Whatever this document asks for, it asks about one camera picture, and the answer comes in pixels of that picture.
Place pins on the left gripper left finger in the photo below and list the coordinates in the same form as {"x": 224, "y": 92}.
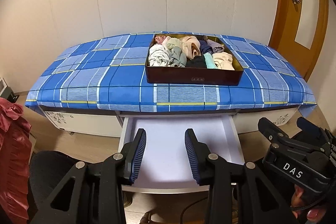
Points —
{"x": 92, "y": 193}

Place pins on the white open drawer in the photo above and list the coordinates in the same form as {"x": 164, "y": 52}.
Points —
{"x": 165, "y": 167}

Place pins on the beige soft garment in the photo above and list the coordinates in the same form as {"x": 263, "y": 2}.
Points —
{"x": 190, "y": 46}

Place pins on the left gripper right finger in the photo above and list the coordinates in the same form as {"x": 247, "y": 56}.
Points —
{"x": 258, "y": 200}

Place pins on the white cabinet base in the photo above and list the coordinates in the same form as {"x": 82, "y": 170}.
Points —
{"x": 94, "y": 121}

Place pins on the grey white cloth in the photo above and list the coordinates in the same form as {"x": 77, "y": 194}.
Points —
{"x": 158, "y": 56}

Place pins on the blue plaid bed cover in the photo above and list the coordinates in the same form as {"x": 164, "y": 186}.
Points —
{"x": 110, "y": 74}

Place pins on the turquoise folded cloth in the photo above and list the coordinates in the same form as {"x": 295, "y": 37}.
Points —
{"x": 210, "y": 64}

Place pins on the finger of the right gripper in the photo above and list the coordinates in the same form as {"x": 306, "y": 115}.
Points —
{"x": 308, "y": 127}
{"x": 273, "y": 130}

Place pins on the lavender folded cloth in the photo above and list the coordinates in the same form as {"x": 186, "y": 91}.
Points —
{"x": 216, "y": 47}

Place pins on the wooden door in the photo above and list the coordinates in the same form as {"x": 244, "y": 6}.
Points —
{"x": 299, "y": 32}

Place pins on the green knit beanie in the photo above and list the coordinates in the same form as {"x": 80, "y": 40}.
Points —
{"x": 177, "y": 57}

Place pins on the pink strawberry print cloth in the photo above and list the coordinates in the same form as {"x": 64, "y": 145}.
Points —
{"x": 159, "y": 39}

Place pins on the cream folded cloth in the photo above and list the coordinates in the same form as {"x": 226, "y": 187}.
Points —
{"x": 223, "y": 61}

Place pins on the red satin fabric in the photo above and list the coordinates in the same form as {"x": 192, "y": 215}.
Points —
{"x": 15, "y": 156}

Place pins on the navy cloth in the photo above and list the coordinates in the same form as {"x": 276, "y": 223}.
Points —
{"x": 205, "y": 47}

